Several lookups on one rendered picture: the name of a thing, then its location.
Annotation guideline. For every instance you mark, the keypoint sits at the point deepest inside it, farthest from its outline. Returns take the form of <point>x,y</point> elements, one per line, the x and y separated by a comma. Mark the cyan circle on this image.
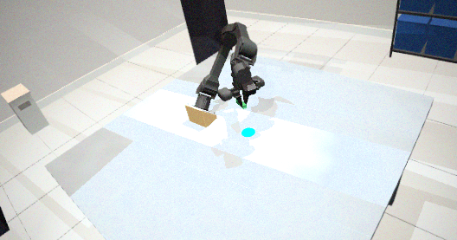
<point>248,132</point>

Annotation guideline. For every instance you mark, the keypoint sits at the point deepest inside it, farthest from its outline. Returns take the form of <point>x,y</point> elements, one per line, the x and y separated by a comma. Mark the green rectangular post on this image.
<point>243,104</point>

